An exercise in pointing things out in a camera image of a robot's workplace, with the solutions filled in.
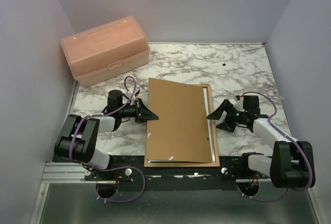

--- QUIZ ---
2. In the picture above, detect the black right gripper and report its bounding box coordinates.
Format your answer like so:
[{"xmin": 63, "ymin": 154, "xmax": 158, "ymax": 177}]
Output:
[{"xmin": 207, "ymin": 99, "xmax": 248, "ymax": 132}]

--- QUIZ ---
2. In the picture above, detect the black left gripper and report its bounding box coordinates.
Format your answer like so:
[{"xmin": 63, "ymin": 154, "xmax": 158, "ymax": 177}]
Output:
[{"xmin": 119, "ymin": 97, "xmax": 159, "ymax": 124}]

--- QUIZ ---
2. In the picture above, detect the photo print with balloons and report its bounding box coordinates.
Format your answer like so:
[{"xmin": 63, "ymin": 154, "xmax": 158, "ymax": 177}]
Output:
[{"xmin": 147, "ymin": 87, "xmax": 216, "ymax": 163}]

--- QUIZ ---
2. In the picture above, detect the brown frame backing board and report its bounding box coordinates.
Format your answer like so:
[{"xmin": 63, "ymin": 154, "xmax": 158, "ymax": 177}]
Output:
[{"xmin": 144, "ymin": 77, "xmax": 214, "ymax": 163}]

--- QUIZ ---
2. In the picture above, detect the blue wooden picture frame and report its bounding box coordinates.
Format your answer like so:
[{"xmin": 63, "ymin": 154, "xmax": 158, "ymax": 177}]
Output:
[{"xmin": 144, "ymin": 84, "xmax": 220, "ymax": 168}]

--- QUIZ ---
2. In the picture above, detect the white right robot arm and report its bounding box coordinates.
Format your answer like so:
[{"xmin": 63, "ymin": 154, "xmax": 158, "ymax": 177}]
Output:
[{"xmin": 207, "ymin": 92, "xmax": 315, "ymax": 191}]

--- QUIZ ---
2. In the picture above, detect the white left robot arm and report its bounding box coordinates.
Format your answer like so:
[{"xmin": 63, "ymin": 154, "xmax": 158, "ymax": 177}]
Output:
[{"xmin": 54, "ymin": 90, "xmax": 159, "ymax": 180}]

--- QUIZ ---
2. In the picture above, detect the pink plastic storage box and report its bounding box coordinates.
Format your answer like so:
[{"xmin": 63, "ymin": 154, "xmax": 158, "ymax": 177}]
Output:
[{"xmin": 61, "ymin": 16, "xmax": 151, "ymax": 87}]

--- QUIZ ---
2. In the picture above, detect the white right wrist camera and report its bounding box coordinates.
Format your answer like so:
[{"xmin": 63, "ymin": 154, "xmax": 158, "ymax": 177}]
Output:
[{"xmin": 234, "ymin": 95, "xmax": 244, "ymax": 112}]

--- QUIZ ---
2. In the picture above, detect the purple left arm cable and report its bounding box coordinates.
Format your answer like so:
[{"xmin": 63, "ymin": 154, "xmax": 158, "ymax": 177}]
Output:
[{"xmin": 71, "ymin": 76, "xmax": 146, "ymax": 204}]

